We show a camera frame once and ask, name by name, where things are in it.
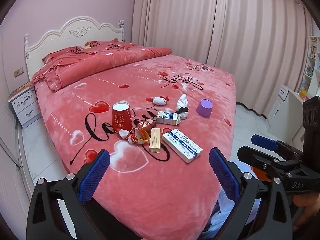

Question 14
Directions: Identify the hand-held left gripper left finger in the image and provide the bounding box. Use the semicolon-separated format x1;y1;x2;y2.
26;149;112;240

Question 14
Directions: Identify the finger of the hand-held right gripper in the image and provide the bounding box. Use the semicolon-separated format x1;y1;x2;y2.
236;145;300;178
251;134;304;160

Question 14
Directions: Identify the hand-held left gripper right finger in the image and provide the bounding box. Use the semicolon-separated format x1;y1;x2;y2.
209;147;293;240

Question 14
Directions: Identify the small blue white medicine box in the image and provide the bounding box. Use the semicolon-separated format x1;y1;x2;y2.
156;110;182;126

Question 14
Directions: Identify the white black sock toy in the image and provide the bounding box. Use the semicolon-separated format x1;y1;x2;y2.
175;93;190;119

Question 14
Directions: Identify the person's right hand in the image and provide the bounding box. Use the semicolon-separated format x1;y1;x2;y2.
292;194;320;230

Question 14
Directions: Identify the white desk cabinet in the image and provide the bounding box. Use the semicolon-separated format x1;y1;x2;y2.
266;84;304;140

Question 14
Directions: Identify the light blue clothing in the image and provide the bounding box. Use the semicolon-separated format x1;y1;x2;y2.
200;190;260;240

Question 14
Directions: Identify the crumpled red white wrapper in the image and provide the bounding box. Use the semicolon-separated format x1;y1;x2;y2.
119;129;138;145

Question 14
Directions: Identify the large blue white medicine box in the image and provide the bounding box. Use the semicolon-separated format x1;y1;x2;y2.
162;128;203;164

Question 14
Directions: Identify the pink heart print blanket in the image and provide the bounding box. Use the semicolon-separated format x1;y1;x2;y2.
34;40;237;240

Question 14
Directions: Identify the red paper cup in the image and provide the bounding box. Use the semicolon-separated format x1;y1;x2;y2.
112;101;133;133

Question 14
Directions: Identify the purple cup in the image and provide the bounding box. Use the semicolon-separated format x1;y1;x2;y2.
196;99;213;118

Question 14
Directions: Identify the yellow carton box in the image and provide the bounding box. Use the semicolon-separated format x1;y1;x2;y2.
149;127;162;153

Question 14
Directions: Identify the brown plush toy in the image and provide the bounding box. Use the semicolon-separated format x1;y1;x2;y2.
134;119;157;133

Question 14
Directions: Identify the white bookshelf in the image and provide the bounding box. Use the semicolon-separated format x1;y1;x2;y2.
299;36;320;100

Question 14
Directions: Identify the white wardrobe door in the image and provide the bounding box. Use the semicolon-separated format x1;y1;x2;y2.
0;80;33;230

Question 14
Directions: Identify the white nightstand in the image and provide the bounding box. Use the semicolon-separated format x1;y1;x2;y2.
7;82;42;129

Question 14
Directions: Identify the white cat plush toy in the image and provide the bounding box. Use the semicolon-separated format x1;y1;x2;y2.
146;95;168;105

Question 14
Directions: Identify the folded pink quilt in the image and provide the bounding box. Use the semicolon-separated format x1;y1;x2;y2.
32;44;173;92

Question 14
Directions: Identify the pink curtain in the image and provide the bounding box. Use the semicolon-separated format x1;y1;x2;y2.
130;0;313;115

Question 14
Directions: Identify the pink printed pillow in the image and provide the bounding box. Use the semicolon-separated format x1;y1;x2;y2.
84;40;107;49

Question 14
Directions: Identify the white bed headboard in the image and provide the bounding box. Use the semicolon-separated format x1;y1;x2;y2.
24;16;125;80

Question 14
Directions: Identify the black cable on bedpost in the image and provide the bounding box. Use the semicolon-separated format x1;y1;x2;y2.
117;19;125;42

